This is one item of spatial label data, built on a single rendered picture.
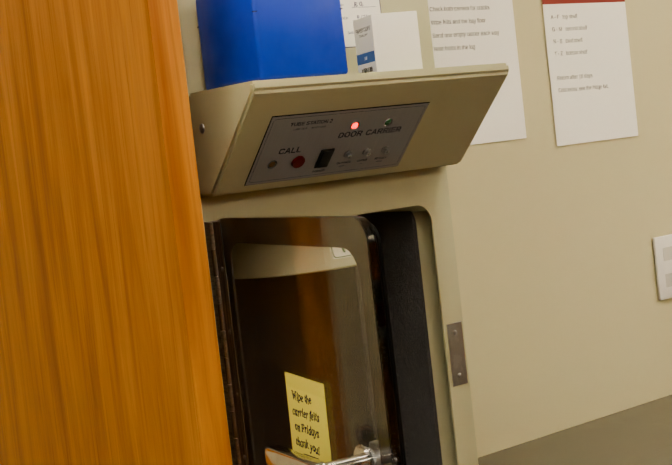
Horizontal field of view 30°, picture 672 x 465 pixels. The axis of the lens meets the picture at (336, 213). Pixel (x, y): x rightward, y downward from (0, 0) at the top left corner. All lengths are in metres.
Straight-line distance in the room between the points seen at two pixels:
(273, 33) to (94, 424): 0.44
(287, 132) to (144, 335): 0.23
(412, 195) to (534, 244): 0.76
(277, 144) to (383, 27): 0.17
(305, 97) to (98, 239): 0.25
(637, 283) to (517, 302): 0.30
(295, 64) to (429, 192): 0.29
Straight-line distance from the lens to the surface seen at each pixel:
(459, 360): 1.41
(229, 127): 1.15
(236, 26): 1.16
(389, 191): 1.34
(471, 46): 2.03
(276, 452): 1.02
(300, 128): 1.18
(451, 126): 1.32
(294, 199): 1.27
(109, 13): 1.16
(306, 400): 1.07
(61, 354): 1.35
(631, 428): 2.10
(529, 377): 2.11
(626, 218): 2.28
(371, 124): 1.24
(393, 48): 1.26
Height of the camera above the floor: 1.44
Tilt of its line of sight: 3 degrees down
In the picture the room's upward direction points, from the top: 6 degrees counter-clockwise
